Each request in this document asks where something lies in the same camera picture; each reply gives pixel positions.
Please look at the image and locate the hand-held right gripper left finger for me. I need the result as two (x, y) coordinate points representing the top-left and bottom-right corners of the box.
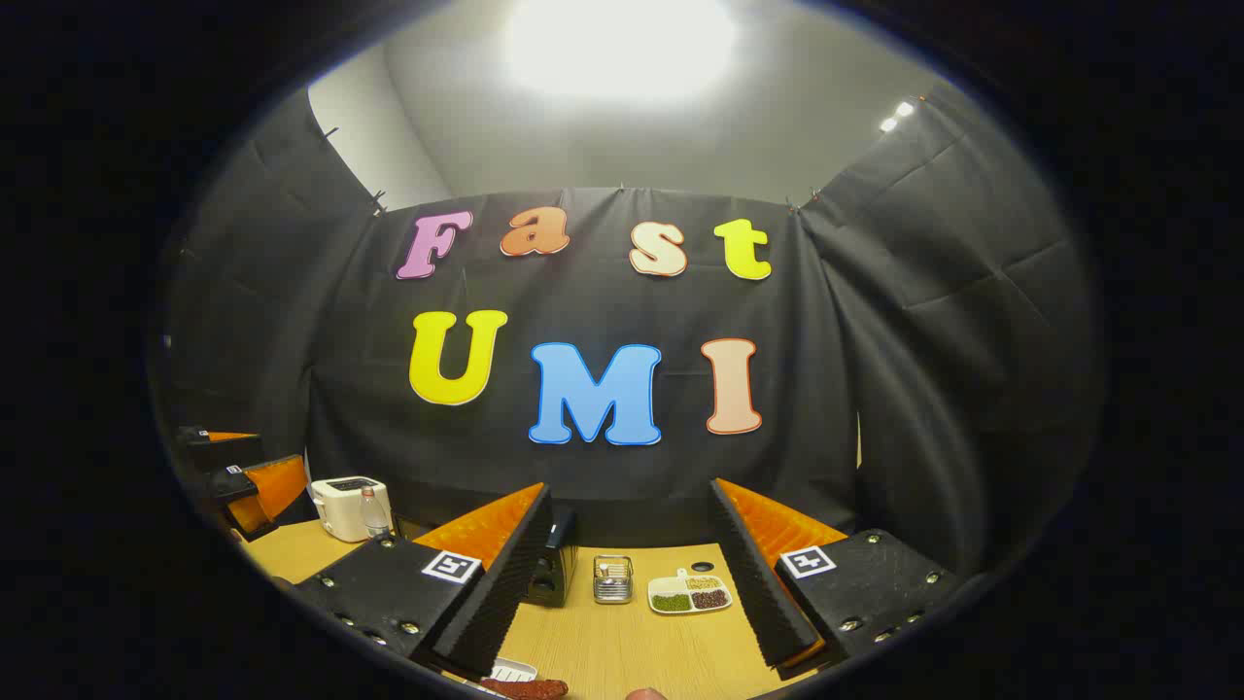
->
(292, 483), (553, 682)

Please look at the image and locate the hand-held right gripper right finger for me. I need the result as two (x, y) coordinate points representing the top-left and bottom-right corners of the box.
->
(709, 477), (963, 672)

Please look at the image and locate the black electric oven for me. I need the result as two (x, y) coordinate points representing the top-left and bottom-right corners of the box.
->
(392, 506), (580, 610)

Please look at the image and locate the brown steak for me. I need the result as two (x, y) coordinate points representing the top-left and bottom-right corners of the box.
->
(478, 677), (570, 700)

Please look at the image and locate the white toaster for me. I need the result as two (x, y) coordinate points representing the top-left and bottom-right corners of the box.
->
(309, 476), (394, 543)

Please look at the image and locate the white divided bean dish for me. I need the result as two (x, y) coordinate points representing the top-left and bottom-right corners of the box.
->
(647, 571), (734, 615)

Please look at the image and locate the large ceiling light panel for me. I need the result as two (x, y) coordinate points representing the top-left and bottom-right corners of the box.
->
(505, 0), (740, 103)

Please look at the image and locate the metal wire utensil holder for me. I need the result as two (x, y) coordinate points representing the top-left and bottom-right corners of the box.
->
(593, 554), (635, 606)

